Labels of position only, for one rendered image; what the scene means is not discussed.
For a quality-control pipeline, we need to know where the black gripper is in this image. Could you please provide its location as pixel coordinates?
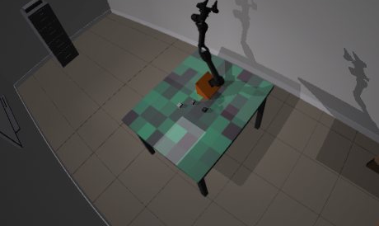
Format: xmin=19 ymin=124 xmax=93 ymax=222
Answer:
xmin=200 ymin=0 xmax=219 ymax=17

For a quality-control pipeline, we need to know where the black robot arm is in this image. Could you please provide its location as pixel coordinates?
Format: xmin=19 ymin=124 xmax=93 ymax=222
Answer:
xmin=191 ymin=2 xmax=224 ymax=87

